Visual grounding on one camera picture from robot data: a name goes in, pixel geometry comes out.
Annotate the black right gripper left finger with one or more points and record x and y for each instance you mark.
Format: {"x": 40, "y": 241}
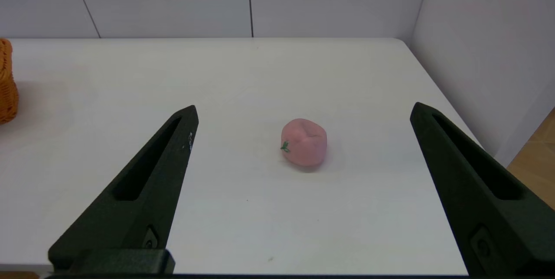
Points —
{"x": 147, "y": 183}

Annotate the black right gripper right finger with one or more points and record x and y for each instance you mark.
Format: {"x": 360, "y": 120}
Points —
{"x": 477, "y": 201}

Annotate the pink peach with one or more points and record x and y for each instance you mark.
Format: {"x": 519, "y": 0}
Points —
{"x": 304, "y": 142}

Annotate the orange woven wicker basket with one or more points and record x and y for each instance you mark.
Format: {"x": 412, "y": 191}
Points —
{"x": 6, "y": 88}

